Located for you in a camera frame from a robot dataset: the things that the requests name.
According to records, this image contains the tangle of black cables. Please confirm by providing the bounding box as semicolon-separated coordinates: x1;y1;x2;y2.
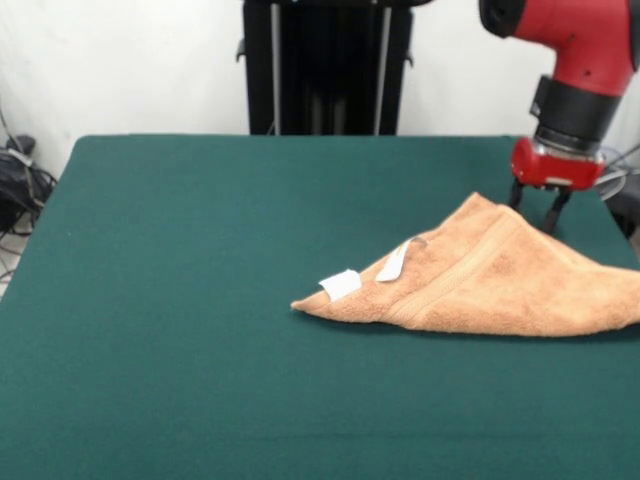
0;149;59;241
597;144;640;241

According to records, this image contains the dark green table cloth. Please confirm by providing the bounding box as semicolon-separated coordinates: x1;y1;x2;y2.
0;133;640;480

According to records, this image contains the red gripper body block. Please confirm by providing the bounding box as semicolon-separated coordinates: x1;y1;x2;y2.
509;136;607;194

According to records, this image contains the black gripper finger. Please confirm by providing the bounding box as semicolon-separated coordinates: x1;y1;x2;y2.
541;188;574;237
506;178;528;212

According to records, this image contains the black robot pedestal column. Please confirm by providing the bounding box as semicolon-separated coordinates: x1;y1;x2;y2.
235;0;416;136

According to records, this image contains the black pedestal caster foot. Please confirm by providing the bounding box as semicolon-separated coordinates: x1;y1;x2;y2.
5;134;37;154

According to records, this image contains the tan terry towel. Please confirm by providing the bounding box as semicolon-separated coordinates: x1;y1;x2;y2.
290;192;640;340

